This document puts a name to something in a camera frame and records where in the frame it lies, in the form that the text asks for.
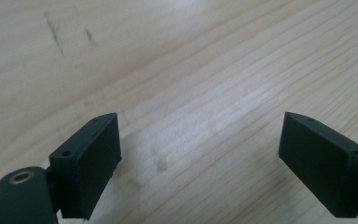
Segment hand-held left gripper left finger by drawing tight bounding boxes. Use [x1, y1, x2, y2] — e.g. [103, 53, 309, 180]
[48, 112, 123, 221]

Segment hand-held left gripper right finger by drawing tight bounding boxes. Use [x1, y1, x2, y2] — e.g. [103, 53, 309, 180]
[278, 111, 358, 218]

